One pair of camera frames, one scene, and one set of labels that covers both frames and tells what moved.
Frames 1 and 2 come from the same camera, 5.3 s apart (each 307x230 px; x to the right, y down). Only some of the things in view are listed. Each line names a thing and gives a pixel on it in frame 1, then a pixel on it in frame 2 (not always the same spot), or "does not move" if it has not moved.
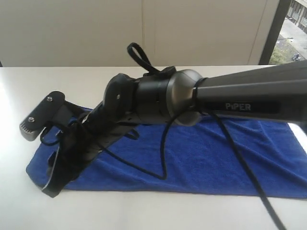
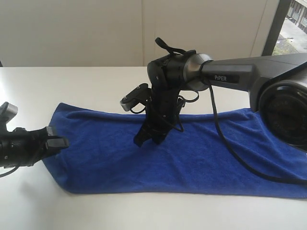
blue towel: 216,156 does not move
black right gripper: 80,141 to 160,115
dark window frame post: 281,12 does not move
